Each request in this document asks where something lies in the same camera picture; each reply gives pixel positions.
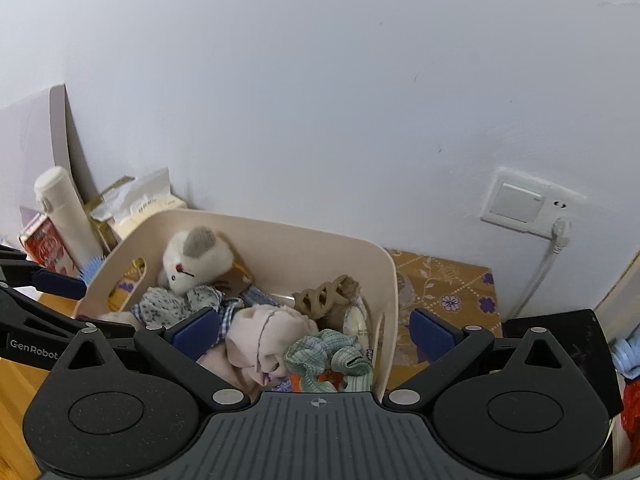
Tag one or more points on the blue hairbrush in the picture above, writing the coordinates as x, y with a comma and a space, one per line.
92, 267

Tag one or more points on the black rectangular device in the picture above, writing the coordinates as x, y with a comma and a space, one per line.
575, 335

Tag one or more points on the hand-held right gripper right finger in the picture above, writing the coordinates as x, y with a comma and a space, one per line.
432, 336

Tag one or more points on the green plaid scrunchie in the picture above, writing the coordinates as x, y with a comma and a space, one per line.
330, 355

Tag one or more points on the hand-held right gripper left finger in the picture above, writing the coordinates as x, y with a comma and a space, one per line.
197, 334

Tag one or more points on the red plastic bag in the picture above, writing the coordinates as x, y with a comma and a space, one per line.
632, 405

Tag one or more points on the beige plastic storage basin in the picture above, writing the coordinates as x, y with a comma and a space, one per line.
300, 255

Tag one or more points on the blue floral checked cloth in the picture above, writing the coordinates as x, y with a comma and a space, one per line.
170, 305

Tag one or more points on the gold floral table mat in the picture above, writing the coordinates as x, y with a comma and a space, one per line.
450, 290

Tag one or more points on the pink beige cloth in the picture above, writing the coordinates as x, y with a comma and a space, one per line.
260, 340

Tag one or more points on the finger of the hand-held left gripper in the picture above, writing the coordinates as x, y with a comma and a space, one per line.
35, 325
60, 284

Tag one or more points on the light blue fan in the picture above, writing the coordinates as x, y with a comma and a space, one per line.
630, 352

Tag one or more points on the red carton box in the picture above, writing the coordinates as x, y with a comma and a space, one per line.
45, 247

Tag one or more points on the white thermos bottle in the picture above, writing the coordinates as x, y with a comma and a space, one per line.
65, 210

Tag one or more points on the white wall socket plate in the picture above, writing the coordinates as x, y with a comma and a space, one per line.
525, 202

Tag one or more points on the pale purple headboard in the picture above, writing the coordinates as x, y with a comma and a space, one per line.
35, 135

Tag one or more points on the white grey plush toy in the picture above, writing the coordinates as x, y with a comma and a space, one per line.
195, 255

